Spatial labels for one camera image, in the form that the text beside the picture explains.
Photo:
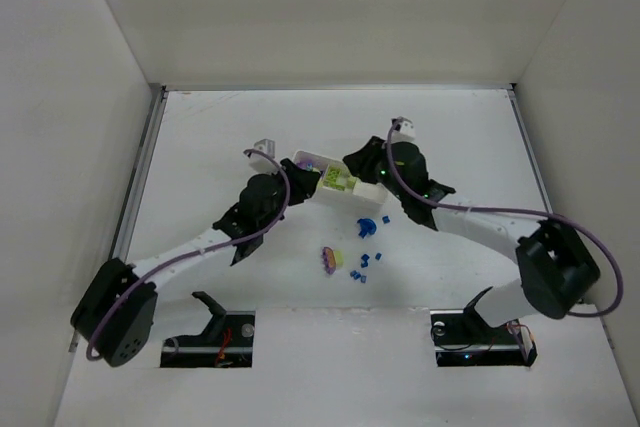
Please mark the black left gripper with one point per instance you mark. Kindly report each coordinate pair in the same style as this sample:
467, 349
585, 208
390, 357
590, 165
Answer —
301, 179

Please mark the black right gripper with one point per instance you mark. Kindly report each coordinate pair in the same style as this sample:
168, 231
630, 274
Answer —
368, 161

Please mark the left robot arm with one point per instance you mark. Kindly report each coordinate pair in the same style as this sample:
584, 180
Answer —
162, 296

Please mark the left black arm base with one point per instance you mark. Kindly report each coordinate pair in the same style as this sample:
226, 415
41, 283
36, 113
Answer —
225, 341

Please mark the white divided plastic container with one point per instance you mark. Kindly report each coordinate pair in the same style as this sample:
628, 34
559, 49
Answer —
365, 196

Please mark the green lego brick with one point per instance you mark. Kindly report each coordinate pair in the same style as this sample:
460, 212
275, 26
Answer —
338, 179

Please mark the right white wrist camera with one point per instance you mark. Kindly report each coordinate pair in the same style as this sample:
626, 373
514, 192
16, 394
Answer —
403, 130

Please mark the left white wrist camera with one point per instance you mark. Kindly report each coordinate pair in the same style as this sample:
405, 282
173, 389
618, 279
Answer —
261, 157

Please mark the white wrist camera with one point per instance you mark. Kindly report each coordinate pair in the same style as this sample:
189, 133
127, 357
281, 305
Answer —
403, 130
261, 157

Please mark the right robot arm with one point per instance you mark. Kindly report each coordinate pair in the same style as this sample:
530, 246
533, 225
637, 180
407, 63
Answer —
555, 269

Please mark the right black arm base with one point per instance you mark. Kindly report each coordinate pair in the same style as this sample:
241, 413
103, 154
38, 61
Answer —
462, 339

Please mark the blue arch lego piece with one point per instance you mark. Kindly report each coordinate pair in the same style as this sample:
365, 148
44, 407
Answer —
367, 227

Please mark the purple lego brick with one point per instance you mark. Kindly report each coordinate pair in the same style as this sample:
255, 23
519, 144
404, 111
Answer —
306, 164

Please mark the purple flower green lego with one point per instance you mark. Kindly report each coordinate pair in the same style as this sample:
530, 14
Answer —
332, 260

